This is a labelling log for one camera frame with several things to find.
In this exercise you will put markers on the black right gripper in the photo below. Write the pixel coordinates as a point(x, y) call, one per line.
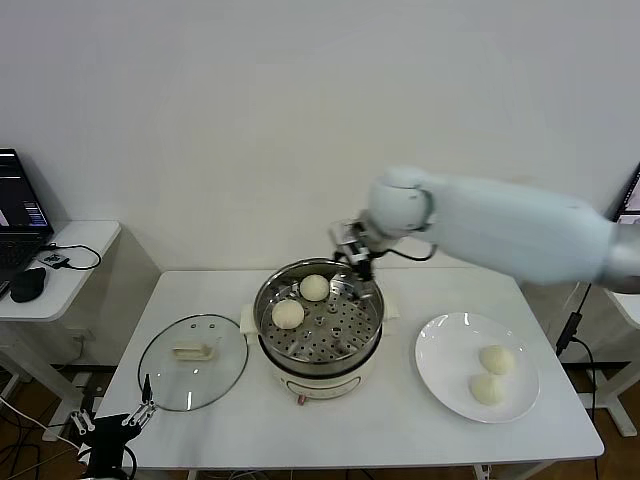
point(350, 232)

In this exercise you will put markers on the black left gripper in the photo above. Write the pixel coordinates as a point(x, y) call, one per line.
point(107, 440)

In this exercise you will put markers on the white steamed baozi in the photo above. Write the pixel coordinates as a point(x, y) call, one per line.
point(287, 314)
point(496, 360)
point(314, 288)
point(486, 389)

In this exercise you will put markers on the round glass lid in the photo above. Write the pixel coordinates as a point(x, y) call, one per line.
point(165, 372)

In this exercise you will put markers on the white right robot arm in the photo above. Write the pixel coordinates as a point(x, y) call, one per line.
point(500, 235)

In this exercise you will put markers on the stainless steel steamer basket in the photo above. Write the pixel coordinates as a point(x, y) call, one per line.
point(350, 345)

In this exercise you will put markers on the white floor power strip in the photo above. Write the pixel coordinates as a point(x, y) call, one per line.
point(57, 433)

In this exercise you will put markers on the white round plate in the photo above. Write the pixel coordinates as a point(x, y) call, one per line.
point(440, 370)

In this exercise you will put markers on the black computer mouse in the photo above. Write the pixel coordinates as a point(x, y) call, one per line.
point(27, 286)

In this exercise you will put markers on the small black usb hub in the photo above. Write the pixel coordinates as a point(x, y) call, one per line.
point(52, 261)

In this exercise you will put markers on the white side table with mouse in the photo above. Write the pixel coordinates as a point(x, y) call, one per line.
point(85, 240)

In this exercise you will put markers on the black laptop with mouse beside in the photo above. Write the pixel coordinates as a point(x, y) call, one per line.
point(20, 200)

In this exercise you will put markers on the white side table with label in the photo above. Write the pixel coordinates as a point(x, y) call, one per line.
point(625, 310)

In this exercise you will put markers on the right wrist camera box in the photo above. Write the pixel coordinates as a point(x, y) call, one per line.
point(355, 252)

